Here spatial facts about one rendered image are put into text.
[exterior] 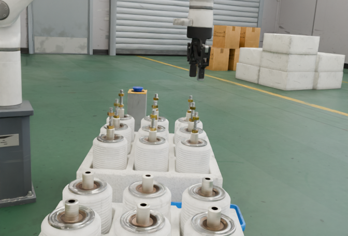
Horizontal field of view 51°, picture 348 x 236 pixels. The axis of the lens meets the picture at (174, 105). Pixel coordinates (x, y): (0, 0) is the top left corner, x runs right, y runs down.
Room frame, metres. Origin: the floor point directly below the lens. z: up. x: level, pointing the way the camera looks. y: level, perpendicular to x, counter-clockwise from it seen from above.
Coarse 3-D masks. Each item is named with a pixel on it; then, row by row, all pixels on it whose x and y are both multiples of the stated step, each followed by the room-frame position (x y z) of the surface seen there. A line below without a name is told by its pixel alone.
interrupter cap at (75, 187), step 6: (78, 180) 0.68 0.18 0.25; (96, 180) 0.69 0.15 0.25; (102, 180) 0.69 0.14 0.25; (72, 186) 0.65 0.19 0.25; (78, 186) 0.66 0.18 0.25; (96, 186) 0.67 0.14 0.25; (102, 186) 0.66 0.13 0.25; (72, 192) 0.63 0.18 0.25; (78, 192) 0.63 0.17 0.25; (84, 192) 0.63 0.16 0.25; (90, 192) 0.63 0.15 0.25; (96, 192) 0.63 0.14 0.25
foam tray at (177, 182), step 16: (128, 160) 0.99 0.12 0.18; (80, 176) 0.89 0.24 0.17; (96, 176) 0.89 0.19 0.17; (112, 176) 0.89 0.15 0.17; (128, 176) 0.90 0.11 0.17; (160, 176) 0.90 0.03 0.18; (176, 176) 0.90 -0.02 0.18; (192, 176) 0.90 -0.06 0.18; (208, 176) 0.91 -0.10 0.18; (112, 192) 0.89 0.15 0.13; (176, 192) 0.90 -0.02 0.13
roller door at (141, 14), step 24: (120, 0) 6.30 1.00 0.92; (144, 0) 6.50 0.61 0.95; (168, 0) 6.71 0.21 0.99; (216, 0) 7.18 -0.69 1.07; (240, 0) 7.44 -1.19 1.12; (120, 24) 6.30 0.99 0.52; (144, 24) 6.51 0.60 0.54; (168, 24) 6.72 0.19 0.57; (216, 24) 7.20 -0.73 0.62; (240, 24) 7.46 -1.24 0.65; (120, 48) 6.31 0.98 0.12; (144, 48) 6.52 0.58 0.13; (168, 48) 6.73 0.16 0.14
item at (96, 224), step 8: (96, 216) 0.55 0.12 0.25; (48, 224) 0.52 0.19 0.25; (96, 224) 0.53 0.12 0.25; (48, 232) 0.51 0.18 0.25; (56, 232) 0.50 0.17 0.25; (64, 232) 0.50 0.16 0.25; (72, 232) 0.50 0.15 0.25; (80, 232) 0.51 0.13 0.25; (88, 232) 0.51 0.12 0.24; (96, 232) 0.53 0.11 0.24
